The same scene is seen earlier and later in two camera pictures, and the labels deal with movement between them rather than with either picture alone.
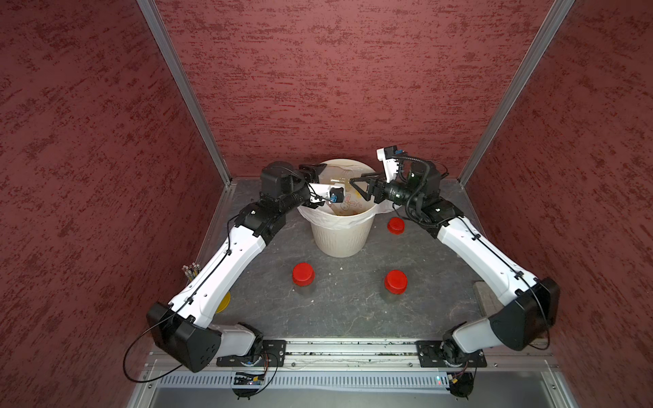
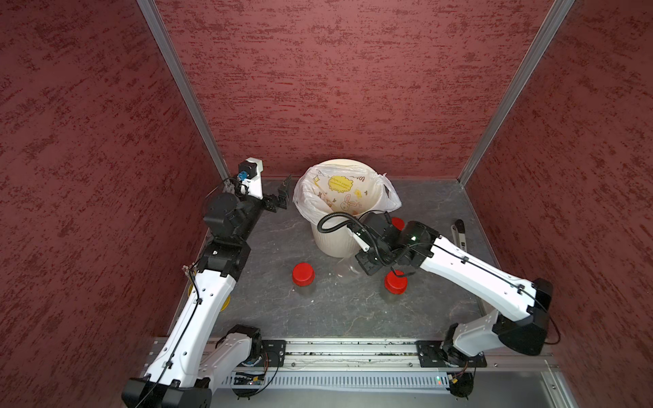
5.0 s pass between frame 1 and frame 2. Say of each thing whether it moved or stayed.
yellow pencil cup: stayed
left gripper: moved
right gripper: moved
